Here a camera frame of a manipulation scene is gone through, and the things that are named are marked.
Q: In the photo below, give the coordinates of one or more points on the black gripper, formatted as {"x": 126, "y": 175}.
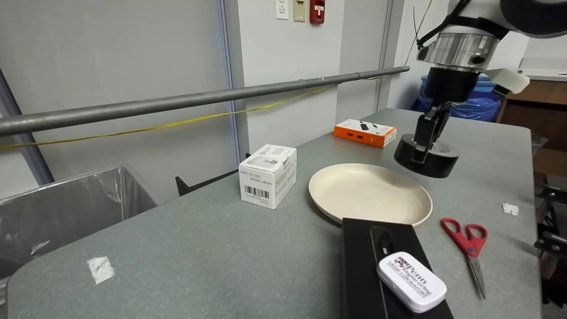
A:
{"x": 443, "y": 87}

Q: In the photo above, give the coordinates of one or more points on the black masking tape roll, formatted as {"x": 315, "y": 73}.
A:
{"x": 436, "y": 161}

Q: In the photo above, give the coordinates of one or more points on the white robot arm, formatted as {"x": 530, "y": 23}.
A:
{"x": 461, "y": 46}

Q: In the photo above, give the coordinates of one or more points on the cream round plate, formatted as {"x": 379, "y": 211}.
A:
{"x": 369, "y": 191}

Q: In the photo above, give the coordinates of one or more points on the white tape scrap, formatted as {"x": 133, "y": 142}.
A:
{"x": 510, "y": 209}

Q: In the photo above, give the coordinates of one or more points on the orange and white box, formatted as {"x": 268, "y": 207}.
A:
{"x": 363, "y": 131}

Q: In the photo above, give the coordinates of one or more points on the blue bag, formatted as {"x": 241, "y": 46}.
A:
{"x": 482, "y": 103}

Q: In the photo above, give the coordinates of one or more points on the small white case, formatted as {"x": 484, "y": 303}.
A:
{"x": 411, "y": 282}

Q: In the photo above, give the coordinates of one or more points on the red fire alarm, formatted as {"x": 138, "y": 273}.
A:
{"x": 317, "y": 10}

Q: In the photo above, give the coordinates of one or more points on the white cardboard box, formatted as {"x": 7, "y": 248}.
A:
{"x": 268, "y": 175}

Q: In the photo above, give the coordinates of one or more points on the white sticker on table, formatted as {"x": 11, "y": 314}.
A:
{"x": 99, "y": 267}

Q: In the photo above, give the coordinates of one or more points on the red handled scissors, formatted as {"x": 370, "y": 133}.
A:
{"x": 470, "y": 239}

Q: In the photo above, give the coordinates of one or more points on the white wall switch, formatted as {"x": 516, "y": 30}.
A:
{"x": 282, "y": 9}

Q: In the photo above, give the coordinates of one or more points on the grey metal rail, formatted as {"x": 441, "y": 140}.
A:
{"x": 129, "y": 108}

